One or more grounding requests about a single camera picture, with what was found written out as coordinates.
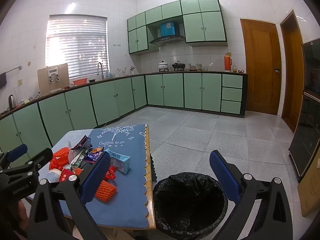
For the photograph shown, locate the person's left hand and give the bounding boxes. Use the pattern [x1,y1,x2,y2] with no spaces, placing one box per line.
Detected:
[17,200,29,232]

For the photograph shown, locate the metal towel rail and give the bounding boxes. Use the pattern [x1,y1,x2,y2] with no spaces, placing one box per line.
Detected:
[4,65,22,74]

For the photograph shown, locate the narrow wooden door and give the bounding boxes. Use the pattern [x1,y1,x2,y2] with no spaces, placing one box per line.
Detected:
[279,10,305,133]

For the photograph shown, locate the green wall cabinets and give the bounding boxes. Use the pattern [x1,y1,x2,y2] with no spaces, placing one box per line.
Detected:
[127,0,228,55]

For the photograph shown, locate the wide wooden door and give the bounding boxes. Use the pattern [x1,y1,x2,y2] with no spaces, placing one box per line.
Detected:
[240,19,282,115]

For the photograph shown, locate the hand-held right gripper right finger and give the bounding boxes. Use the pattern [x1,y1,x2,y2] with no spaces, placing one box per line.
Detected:
[209,150,293,240]

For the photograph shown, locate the red thermos flask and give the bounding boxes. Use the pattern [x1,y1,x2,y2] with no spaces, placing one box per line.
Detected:
[224,53,233,72]

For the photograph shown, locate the white window blind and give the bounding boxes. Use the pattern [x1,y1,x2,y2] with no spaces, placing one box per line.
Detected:
[45,15,110,78]

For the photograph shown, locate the cardboard box with clips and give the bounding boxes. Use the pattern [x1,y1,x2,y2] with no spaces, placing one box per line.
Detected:
[37,63,70,94]

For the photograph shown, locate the green base kitchen cabinets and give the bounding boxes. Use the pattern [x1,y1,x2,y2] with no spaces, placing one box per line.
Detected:
[0,72,248,155]

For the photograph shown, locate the purple and silver wrapper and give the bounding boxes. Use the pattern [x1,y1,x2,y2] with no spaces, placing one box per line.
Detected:
[71,135,92,150]

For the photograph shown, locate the light blue milk carton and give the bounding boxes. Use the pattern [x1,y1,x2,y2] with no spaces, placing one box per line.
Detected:
[104,148,131,174]

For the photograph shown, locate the orange foam fruit net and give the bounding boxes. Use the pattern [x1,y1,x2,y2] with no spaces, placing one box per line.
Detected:
[49,147,70,170]
[95,179,117,202]

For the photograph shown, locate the green and white snack packet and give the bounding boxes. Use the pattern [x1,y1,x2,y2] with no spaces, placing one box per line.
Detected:
[67,147,89,170]

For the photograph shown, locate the blue snack packet orange print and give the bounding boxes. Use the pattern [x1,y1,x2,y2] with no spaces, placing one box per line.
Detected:
[82,147,104,163]

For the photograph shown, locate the range hood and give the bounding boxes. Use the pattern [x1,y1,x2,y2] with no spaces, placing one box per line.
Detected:
[149,35,186,47]

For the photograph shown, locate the blue box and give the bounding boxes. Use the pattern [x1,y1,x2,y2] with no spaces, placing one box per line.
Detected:
[160,22,178,37]

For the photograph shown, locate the wooden table with blue top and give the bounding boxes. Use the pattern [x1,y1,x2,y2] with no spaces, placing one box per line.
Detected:
[25,125,157,232]

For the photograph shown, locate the waste bin with black bag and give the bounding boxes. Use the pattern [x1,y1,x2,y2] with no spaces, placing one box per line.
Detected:
[152,172,228,240]

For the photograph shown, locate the blue tree-print table mat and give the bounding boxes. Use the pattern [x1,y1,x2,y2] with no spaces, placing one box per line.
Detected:
[64,124,150,229]

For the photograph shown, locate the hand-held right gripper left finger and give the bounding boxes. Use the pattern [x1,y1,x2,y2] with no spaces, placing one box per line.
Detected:
[26,152,112,240]

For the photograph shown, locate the red snack packet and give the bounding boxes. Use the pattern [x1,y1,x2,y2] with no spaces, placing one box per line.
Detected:
[47,169,75,184]

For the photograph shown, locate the dark glass-front cabinet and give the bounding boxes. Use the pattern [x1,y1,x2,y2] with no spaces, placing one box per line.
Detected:
[289,39,320,183]

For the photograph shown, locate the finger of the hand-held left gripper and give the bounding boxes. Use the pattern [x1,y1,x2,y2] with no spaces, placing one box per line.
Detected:
[0,147,53,180]
[0,144,28,167]

